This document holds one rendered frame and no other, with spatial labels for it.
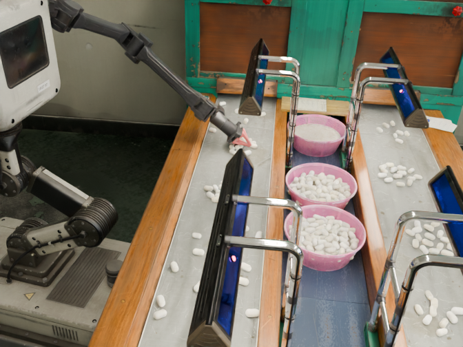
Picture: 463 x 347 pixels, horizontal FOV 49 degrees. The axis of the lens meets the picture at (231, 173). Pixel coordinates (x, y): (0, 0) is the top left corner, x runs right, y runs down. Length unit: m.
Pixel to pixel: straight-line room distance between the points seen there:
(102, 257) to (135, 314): 0.64
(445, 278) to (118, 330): 0.97
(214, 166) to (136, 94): 1.71
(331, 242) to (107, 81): 2.35
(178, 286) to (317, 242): 0.48
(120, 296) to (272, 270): 0.44
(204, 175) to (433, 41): 1.25
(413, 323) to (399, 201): 0.58
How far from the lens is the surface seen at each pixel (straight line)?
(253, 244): 1.06
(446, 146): 2.34
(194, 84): 2.58
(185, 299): 1.46
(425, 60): 2.58
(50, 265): 1.96
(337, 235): 1.75
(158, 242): 1.61
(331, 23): 2.45
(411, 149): 2.31
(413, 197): 1.99
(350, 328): 1.53
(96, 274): 1.95
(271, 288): 1.47
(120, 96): 3.67
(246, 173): 1.35
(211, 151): 2.11
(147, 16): 3.42
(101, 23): 2.03
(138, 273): 1.51
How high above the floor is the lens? 1.81
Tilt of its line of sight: 33 degrees down
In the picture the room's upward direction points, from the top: 2 degrees clockwise
